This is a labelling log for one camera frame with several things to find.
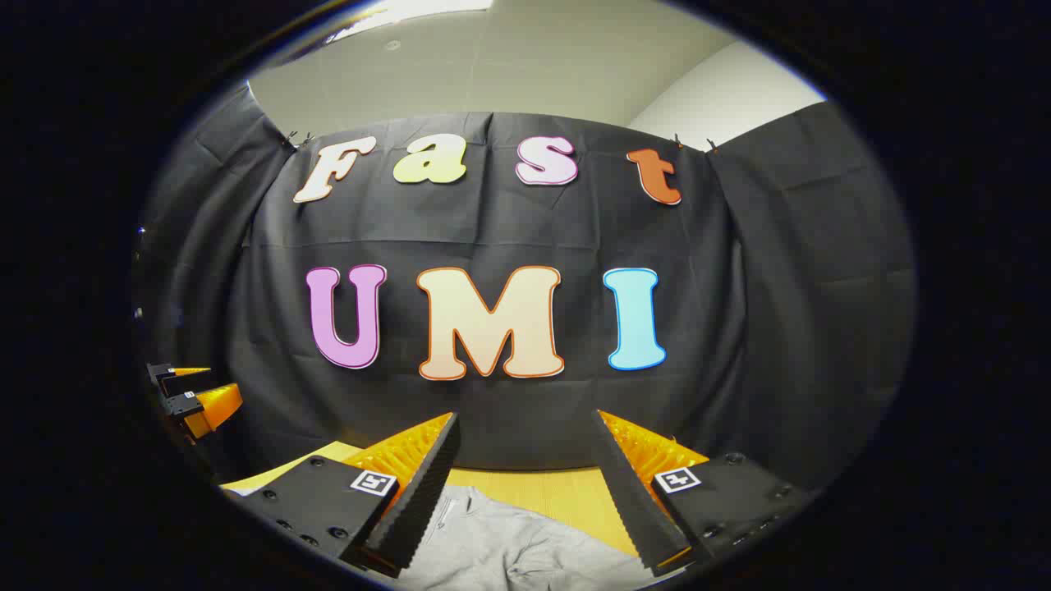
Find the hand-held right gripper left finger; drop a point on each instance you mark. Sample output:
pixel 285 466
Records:
pixel 423 501

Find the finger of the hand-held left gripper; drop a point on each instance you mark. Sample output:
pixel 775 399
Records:
pixel 209 406
pixel 168 377

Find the grey sweatshirt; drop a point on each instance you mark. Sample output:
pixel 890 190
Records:
pixel 509 542

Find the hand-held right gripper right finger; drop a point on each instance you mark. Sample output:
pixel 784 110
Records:
pixel 632 501

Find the black backdrop cloth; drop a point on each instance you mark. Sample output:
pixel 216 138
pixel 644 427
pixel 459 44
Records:
pixel 493 230

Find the ceiling light panel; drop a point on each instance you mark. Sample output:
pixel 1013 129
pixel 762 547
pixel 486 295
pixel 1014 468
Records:
pixel 410 12

